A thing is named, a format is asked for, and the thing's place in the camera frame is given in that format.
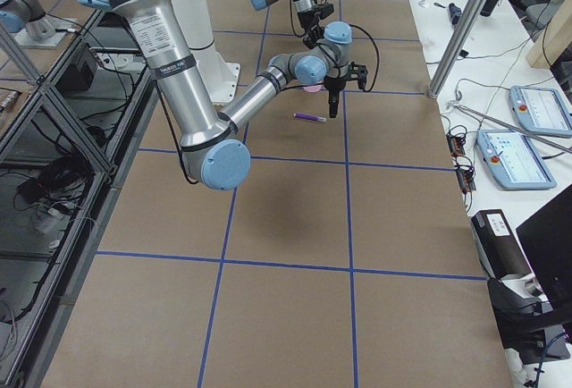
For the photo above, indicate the purple marker pen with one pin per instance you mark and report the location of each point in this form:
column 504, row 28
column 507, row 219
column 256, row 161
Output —
column 309, row 117

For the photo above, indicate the small circuit board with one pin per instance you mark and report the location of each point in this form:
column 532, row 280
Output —
column 456, row 145

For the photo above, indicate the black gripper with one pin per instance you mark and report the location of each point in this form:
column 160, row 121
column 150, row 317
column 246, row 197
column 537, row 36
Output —
column 333, row 83
column 309, row 20

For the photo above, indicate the black monitor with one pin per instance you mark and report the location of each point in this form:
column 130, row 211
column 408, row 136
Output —
column 546, row 240

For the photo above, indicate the pink mesh pen holder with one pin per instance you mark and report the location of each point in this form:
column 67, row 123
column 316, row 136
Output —
column 313, row 89

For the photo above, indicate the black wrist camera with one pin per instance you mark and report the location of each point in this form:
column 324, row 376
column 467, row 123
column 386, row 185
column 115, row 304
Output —
column 358, row 73
column 324, row 10

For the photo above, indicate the near blue teach pendant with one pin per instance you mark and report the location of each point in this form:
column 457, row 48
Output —
column 513, row 160

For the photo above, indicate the aluminium frame post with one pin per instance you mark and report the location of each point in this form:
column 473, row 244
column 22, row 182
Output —
column 457, row 41

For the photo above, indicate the blue teach pendant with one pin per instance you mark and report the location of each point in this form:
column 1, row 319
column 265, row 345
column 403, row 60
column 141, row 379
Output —
column 541, row 110
column 513, row 160

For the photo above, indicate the white pedestal column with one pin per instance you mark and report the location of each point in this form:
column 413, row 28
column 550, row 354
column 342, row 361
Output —
column 221, row 78

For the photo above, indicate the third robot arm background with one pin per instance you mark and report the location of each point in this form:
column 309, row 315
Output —
column 31, row 26

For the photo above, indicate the metal rod on table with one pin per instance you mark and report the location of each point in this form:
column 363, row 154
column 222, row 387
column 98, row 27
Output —
column 467, row 110

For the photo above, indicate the far blue teach pendant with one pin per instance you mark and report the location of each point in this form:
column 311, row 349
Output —
column 541, row 110

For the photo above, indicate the black box with label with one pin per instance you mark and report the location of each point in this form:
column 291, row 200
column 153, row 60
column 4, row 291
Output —
column 499, row 252

